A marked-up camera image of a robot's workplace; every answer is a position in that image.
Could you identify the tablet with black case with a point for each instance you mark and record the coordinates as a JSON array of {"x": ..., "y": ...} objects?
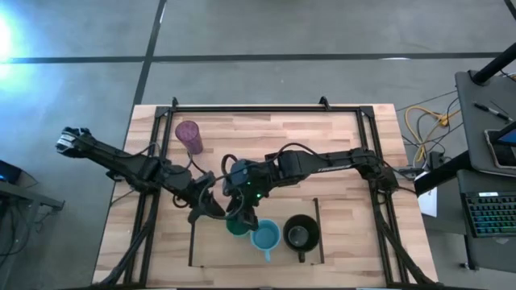
[{"x": 502, "y": 147}]

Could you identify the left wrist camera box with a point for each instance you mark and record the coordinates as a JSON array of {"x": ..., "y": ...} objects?
[{"x": 206, "y": 180}]

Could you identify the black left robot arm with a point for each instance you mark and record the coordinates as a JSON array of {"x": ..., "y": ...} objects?
[{"x": 121, "y": 163}]

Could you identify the black pen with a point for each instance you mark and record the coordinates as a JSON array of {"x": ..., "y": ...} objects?
[{"x": 492, "y": 111}]

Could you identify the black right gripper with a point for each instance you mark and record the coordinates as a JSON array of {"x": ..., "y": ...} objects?
[{"x": 250, "y": 189}]

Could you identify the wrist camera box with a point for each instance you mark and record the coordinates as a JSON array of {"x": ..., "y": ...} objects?
[
  {"x": 206, "y": 180},
  {"x": 238, "y": 171}
]

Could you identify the green plastic cup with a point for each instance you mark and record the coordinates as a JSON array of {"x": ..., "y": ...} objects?
[{"x": 237, "y": 229}]

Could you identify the purple translucent tumbler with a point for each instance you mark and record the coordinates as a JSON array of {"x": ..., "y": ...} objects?
[{"x": 188, "y": 135}]

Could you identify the black round pole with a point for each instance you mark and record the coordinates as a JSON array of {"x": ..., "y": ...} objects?
[{"x": 493, "y": 64}]

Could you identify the grey desk top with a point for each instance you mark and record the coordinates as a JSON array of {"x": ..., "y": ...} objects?
[{"x": 471, "y": 133}]

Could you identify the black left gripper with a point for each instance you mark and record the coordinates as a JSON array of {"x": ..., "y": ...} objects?
[{"x": 195, "y": 195}]

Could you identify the grey side table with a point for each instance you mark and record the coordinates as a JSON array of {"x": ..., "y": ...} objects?
[{"x": 28, "y": 195}]

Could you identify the black backlit keyboard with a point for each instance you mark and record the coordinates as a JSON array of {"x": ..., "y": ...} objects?
[{"x": 492, "y": 213}]

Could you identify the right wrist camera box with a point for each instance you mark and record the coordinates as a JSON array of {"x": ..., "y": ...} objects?
[{"x": 238, "y": 171}]

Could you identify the black mug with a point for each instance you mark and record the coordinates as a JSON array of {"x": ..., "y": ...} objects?
[{"x": 300, "y": 235}]

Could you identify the black power adapter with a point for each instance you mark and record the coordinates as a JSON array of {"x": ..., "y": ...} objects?
[{"x": 436, "y": 159}]

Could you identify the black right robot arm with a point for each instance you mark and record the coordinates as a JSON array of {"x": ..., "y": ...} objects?
[{"x": 322, "y": 163}]

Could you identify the light blue plastic mug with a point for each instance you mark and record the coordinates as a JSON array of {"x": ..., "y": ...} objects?
[{"x": 265, "y": 235}]

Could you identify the black aluminium table frame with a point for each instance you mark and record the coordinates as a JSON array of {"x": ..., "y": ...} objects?
[{"x": 262, "y": 108}]

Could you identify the white paper sheet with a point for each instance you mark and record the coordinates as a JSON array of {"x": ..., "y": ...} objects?
[{"x": 428, "y": 203}]

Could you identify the grey keyboard desk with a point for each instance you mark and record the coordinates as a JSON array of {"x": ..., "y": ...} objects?
[{"x": 489, "y": 251}]

